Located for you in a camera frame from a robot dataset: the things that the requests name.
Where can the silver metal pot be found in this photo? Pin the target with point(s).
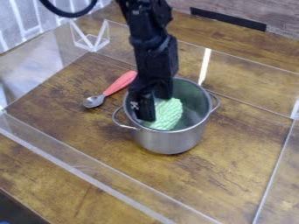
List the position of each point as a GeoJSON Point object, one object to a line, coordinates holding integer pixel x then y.
{"type": "Point", "coordinates": [199, 104]}

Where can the black strip on table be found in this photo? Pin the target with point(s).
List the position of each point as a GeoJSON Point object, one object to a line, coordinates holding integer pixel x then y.
{"type": "Point", "coordinates": [229, 19]}

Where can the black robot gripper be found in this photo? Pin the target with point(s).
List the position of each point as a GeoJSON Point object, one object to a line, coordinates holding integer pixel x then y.
{"type": "Point", "coordinates": [158, 66]}

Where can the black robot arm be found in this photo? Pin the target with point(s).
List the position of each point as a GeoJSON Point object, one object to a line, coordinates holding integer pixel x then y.
{"type": "Point", "coordinates": [147, 17]}

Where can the green bumpy gourd toy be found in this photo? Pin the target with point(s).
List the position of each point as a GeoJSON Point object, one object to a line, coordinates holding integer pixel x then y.
{"type": "Point", "coordinates": [169, 113]}

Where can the clear acrylic corner bracket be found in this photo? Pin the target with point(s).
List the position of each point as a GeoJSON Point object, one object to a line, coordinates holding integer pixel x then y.
{"type": "Point", "coordinates": [90, 42]}

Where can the red-handled metal spoon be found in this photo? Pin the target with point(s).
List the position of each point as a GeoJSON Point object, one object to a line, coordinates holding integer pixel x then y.
{"type": "Point", "coordinates": [121, 83]}

